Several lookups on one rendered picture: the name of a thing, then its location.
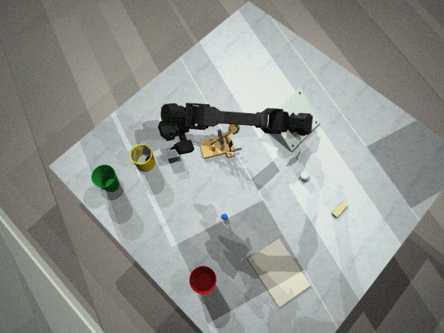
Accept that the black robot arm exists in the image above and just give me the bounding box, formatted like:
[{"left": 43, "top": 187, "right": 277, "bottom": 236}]
[{"left": 158, "top": 103, "right": 313, "bottom": 141}]

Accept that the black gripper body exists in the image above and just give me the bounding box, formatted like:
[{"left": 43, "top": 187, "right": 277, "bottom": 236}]
[{"left": 167, "top": 103, "right": 194, "bottom": 155}]

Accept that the white ball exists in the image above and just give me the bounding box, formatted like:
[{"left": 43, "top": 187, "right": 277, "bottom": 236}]
[{"left": 300, "top": 171, "right": 309, "bottom": 181}]

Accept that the green cup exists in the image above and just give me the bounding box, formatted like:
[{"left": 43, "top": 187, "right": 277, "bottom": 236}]
[{"left": 92, "top": 164, "right": 119, "bottom": 192}]

